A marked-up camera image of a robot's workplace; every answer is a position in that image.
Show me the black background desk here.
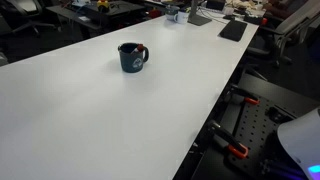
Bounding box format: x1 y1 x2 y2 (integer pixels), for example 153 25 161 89
45 0 148 39

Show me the grey monitor stand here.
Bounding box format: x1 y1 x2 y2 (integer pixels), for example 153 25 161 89
187 0 213 27

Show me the grey office chair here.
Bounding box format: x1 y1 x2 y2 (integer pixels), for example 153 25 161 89
246 0 320 69

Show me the dark teal mug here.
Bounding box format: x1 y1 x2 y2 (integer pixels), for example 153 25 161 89
117 42 150 74

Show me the dark office chair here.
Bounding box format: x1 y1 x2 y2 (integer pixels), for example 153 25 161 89
0 0 56 38

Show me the black box with red part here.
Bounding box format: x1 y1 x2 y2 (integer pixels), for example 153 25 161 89
243 13 268 26

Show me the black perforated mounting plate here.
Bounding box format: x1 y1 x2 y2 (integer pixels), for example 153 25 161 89
228 94 301 180

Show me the red marker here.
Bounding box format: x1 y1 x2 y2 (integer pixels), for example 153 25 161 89
130 43 145 55

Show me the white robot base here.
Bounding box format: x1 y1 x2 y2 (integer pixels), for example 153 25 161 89
277 107 320 180

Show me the small red object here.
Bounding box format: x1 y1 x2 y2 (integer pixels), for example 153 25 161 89
148 8 163 19

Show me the grey blue mug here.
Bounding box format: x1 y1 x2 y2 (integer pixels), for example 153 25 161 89
164 4 181 22

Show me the yellow red button box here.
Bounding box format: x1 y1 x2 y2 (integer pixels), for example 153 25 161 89
96 0 111 14

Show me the white mug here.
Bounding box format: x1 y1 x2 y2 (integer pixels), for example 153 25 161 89
173 10 190 25

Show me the black flat pad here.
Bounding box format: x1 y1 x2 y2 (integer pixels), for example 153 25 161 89
218 19 248 43

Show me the black robot stand top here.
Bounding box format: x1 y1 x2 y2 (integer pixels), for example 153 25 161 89
191 73 320 180

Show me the black clamp orange handle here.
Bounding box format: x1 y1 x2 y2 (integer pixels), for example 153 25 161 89
206 119 250 160
224 83 260 106

